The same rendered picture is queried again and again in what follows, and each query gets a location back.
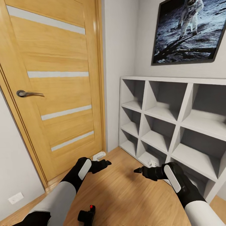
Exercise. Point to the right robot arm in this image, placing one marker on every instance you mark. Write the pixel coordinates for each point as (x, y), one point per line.
(198, 211)

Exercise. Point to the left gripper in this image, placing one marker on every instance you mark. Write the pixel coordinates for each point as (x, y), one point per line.
(100, 165)

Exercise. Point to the digital camera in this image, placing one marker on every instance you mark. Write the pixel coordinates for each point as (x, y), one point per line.
(87, 216)

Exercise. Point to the painting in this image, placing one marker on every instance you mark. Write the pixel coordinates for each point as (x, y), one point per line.
(189, 31)

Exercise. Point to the wall socket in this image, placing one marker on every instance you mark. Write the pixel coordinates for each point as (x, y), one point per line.
(16, 198)

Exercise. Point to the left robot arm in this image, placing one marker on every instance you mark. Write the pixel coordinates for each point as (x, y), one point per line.
(53, 209)

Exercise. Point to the door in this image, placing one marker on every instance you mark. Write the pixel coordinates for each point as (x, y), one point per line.
(52, 77)

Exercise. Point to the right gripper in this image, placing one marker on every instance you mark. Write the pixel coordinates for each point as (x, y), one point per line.
(148, 172)

